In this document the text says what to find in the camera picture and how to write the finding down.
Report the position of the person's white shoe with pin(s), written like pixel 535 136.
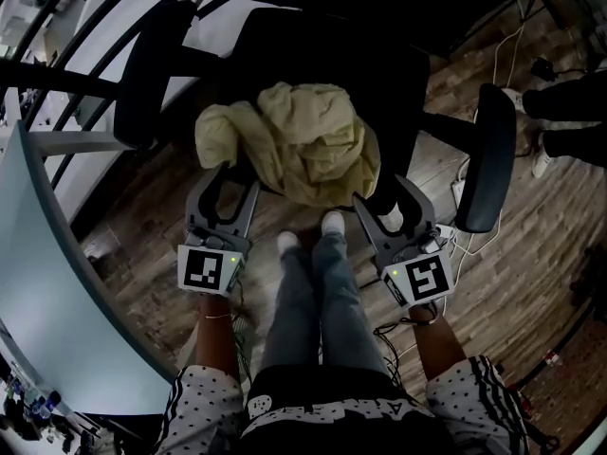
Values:
pixel 333 222
pixel 287 242

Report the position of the person's black printed shirt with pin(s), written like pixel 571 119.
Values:
pixel 332 410

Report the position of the person's right forearm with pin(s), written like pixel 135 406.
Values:
pixel 438 349

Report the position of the person's leg in jeans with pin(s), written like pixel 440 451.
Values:
pixel 343 301
pixel 291 311

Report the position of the person's right leg in jeans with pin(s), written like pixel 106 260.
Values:
pixel 343 301

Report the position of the heap of small desk items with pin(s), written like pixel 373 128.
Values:
pixel 28 415

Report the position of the person's left forearm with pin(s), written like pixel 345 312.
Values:
pixel 215 339

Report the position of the black office chair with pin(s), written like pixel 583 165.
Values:
pixel 493 159

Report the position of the beige clothes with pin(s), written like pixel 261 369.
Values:
pixel 303 145

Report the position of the person's white dotted overshirt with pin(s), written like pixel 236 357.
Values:
pixel 204 410

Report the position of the person's right white shoe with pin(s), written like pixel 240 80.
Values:
pixel 333 222

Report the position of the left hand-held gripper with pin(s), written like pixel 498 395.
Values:
pixel 204 268

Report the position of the black power adapter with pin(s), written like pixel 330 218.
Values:
pixel 542 69

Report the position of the black metal railing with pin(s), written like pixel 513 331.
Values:
pixel 47 78

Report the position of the person's left leg in jeans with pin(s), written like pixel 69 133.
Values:
pixel 291 311

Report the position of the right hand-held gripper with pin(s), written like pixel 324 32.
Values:
pixel 424 278

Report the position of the person's left white shoe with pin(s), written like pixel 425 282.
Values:
pixel 287 242

